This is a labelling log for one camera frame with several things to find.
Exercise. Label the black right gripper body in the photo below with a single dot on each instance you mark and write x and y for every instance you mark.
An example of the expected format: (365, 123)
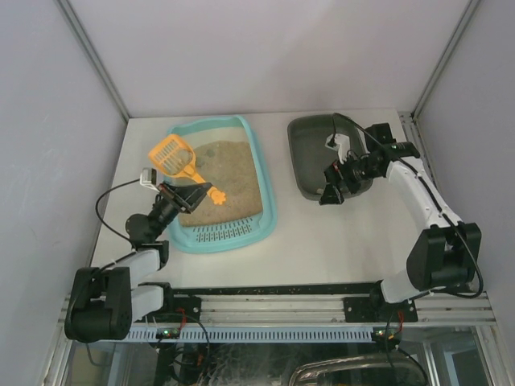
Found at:
(334, 177)

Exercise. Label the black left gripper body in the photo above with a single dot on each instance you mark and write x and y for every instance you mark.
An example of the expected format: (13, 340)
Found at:
(175, 199)

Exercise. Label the orange litter scoop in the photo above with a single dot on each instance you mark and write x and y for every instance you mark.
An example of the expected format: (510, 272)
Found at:
(175, 158)

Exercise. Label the light blue litter box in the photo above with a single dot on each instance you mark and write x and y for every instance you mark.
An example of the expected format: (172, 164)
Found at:
(241, 232)

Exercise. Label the dark grey plastic tub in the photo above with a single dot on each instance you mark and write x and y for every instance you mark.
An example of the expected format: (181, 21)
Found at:
(307, 137)

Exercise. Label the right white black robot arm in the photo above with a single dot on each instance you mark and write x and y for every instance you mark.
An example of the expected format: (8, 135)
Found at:
(444, 257)

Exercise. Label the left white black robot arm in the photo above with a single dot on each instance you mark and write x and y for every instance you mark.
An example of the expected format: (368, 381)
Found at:
(105, 301)

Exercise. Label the beige cat litter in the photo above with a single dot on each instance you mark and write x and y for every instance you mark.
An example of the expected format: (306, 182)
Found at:
(231, 169)

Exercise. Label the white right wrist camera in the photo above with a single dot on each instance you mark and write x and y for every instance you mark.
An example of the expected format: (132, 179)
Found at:
(340, 143)

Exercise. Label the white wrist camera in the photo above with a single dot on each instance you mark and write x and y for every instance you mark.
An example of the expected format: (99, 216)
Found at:
(340, 143)
(148, 178)

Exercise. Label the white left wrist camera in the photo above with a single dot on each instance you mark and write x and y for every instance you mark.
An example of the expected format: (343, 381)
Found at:
(148, 178)

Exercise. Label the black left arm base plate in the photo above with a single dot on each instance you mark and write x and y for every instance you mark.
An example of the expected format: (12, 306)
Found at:
(177, 307)

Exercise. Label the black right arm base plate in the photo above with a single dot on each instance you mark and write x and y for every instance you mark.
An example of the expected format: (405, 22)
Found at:
(374, 308)

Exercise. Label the light blue cable duct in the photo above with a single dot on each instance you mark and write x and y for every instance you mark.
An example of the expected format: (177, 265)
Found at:
(239, 334)

